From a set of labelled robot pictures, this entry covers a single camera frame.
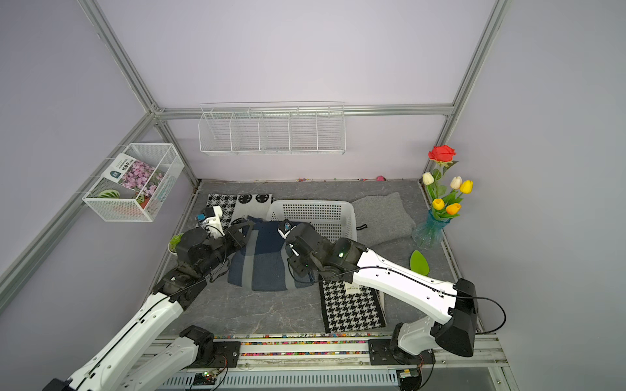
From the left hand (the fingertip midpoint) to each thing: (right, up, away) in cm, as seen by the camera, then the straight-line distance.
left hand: (254, 225), depth 72 cm
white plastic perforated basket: (+25, 0, +33) cm, 41 cm away
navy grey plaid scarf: (+2, -12, +2) cm, 12 cm away
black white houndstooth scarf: (+30, -27, +6) cm, 41 cm away
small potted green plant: (-33, -7, +15) cm, 37 cm away
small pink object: (+51, +19, +52) cm, 75 cm away
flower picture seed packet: (-38, +16, +3) cm, 41 cm away
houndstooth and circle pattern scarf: (-17, +5, +33) cm, 38 cm away
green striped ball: (-42, +10, -2) cm, 43 cm away
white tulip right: (+64, +13, +7) cm, 66 cm away
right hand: (+13, -7, -1) cm, 15 cm away
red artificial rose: (+60, +23, +6) cm, 64 cm away
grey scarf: (+46, 0, +30) cm, 54 cm away
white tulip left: (+57, +15, +10) cm, 60 cm away
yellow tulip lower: (+56, +6, +1) cm, 56 cm away
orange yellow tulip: (+60, +5, -1) cm, 60 cm away
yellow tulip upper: (+67, +12, +5) cm, 68 cm away
